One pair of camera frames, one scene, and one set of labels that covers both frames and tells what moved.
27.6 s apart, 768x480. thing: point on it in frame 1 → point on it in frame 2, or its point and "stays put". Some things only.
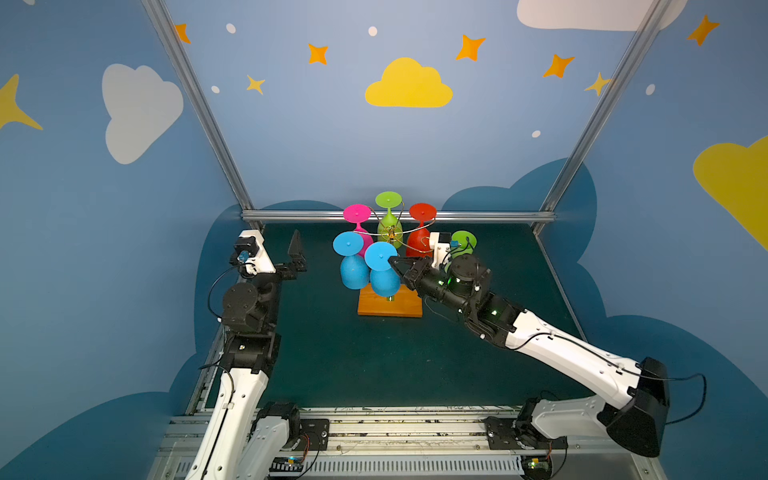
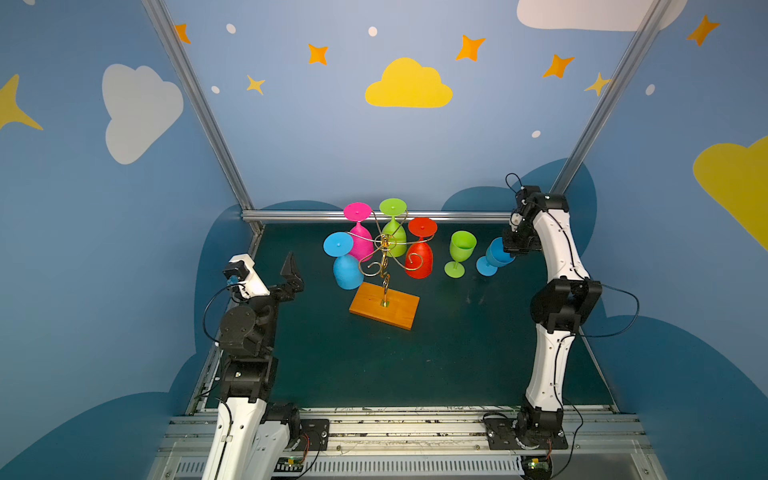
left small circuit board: [286, 466] stays put
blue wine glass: [385, 279] → [495, 258]
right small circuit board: [536, 466] stays put
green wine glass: [467, 242] stays put
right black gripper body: [417, 276] → [517, 243]
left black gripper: [279, 267] → [275, 294]
